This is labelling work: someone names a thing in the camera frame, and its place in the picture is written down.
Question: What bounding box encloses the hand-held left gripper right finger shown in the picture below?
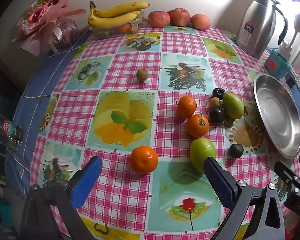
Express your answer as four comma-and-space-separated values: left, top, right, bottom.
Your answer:
203, 156, 290, 240

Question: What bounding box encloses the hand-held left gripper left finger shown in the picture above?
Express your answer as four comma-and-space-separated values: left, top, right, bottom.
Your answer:
20, 156, 103, 240

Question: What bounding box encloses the green mango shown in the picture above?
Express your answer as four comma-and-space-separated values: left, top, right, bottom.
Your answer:
189, 137, 217, 173
222, 93, 245, 119

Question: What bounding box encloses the stainless steel plate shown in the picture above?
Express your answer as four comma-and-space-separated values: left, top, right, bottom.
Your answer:
253, 72, 300, 160

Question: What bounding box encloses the small brown kiwi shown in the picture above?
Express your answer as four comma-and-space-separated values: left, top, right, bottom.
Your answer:
209, 97, 223, 110
136, 69, 149, 82

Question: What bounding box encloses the dark purple plum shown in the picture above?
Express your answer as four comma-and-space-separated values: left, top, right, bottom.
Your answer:
212, 88, 226, 100
209, 108, 225, 124
229, 143, 244, 159

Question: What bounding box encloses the glass mug with label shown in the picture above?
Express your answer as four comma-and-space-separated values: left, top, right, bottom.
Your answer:
0, 113, 23, 157

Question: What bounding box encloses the teal box with red print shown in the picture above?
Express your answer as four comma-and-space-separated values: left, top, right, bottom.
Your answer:
264, 49, 292, 79

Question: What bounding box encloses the plaid fruit print tablecloth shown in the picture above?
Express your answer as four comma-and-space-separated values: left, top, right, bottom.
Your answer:
29, 25, 300, 240

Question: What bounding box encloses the white desk lamp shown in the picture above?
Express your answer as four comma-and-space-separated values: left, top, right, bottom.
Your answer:
278, 15, 300, 64

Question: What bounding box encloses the stainless steel thermos jug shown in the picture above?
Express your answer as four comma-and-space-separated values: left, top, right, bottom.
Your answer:
235, 0, 289, 59

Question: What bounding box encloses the clear plastic fruit container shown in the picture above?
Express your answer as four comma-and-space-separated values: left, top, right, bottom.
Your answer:
92, 15, 144, 38

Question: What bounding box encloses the red apple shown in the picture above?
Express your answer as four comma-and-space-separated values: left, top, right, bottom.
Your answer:
191, 14, 211, 30
147, 11, 171, 28
169, 8, 191, 27

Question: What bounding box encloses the yellow banana bunch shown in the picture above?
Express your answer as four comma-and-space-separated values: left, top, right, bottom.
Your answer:
87, 1, 150, 29

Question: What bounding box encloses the pink flower bouquet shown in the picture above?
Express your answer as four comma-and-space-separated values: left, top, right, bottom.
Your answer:
12, 0, 87, 55

